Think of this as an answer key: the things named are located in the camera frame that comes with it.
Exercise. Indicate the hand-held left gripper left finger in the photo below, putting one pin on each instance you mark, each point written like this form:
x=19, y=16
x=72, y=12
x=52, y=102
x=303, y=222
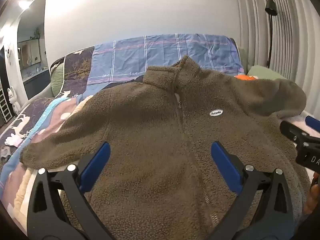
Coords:
x=96, y=166

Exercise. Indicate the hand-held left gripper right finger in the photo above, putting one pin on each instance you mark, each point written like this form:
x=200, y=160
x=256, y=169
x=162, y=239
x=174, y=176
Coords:
x=226, y=166

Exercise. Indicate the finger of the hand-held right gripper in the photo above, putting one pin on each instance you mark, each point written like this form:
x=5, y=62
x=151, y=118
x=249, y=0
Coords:
x=313, y=124
x=290, y=130

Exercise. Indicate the brown fleece jacket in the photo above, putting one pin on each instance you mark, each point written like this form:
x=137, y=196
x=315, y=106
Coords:
x=155, y=120

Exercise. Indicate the person's right hand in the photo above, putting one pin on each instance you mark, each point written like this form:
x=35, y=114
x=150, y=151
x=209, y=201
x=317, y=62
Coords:
x=313, y=192

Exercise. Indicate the plain green pillow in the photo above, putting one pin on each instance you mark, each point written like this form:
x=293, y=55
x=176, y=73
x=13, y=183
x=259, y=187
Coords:
x=268, y=72

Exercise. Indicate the orange cloth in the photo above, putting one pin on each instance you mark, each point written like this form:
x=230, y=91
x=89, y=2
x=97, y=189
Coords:
x=246, y=77

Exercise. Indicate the patterned purple pink quilt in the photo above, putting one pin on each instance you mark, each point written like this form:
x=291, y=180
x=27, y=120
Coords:
x=37, y=120

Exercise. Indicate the white pink socks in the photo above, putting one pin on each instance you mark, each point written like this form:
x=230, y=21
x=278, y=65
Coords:
x=14, y=140

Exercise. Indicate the grey pleated curtain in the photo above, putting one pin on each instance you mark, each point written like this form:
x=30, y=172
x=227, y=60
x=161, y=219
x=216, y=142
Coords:
x=292, y=35

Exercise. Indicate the green striped pillow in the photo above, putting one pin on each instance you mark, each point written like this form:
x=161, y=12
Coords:
x=57, y=80

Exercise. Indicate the black floor lamp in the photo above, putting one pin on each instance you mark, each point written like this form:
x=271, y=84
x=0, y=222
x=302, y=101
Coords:
x=270, y=30

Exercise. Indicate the white cat figurine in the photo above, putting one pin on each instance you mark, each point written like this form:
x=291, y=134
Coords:
x=14, y=101

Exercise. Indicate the white ladder rack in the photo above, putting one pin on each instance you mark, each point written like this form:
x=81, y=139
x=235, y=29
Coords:
x=5, y=105

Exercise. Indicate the blue plaid bed sheet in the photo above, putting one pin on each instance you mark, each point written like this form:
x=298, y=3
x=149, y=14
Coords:
x=155, y=55

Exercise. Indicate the arched wall mirror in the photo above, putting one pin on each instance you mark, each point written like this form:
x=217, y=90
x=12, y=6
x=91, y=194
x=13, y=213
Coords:
x=31, y=50

